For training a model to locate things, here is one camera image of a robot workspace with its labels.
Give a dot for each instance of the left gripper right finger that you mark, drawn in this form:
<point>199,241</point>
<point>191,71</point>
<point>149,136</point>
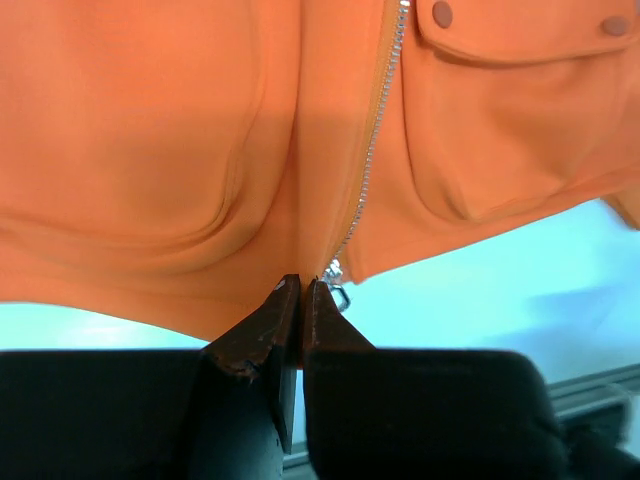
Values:
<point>375,413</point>

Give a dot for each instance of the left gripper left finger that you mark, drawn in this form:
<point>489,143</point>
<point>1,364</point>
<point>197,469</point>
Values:
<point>224,411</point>

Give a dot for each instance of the orange zip jacket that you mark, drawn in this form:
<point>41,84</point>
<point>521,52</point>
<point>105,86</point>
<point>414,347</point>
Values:
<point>170,161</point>

